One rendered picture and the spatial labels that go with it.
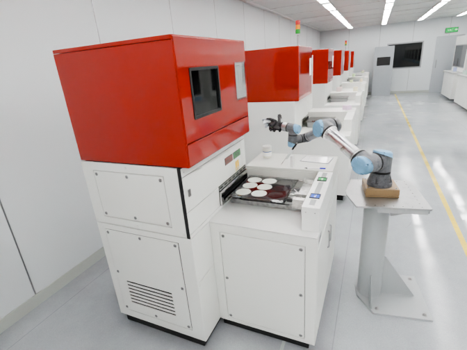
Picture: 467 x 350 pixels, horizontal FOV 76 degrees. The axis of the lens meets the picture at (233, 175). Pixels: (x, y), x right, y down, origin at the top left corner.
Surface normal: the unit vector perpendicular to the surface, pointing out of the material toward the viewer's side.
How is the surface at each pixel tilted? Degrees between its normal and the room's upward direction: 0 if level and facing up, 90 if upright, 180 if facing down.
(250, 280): 90
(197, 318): 90
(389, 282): 90
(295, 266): 90
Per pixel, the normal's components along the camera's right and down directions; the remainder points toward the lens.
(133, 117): -0.40, 0.35
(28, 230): 0.91, 0.07
